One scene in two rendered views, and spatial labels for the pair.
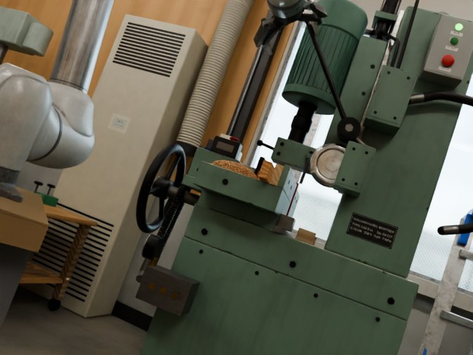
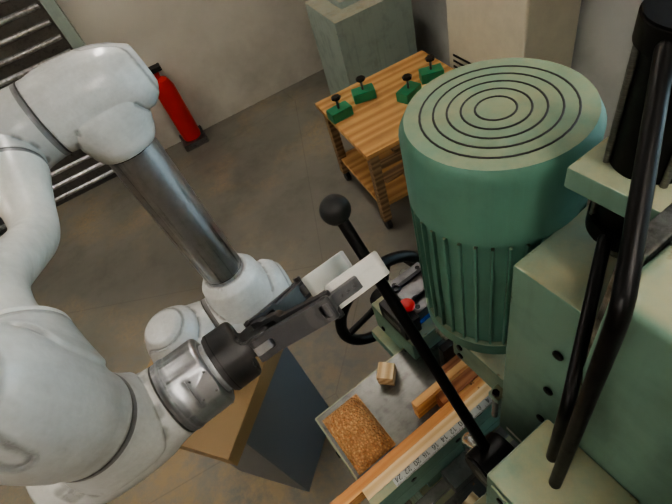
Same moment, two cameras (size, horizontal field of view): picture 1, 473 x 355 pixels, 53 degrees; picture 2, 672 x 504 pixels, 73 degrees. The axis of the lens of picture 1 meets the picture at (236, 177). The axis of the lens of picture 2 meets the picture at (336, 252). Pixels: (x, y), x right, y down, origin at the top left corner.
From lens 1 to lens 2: 1.50 m
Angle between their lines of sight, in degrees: 74
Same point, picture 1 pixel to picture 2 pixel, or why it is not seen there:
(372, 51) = (550, 320)
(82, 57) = (199, 264)
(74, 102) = (224, 305)
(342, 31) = (457, 247)
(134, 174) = (520, 13)
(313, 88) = (447, 331)
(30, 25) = not seen: outside the picture
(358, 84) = (533, 366)
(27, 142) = not seen: hidden behind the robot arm
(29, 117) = not seen: hidden behind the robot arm
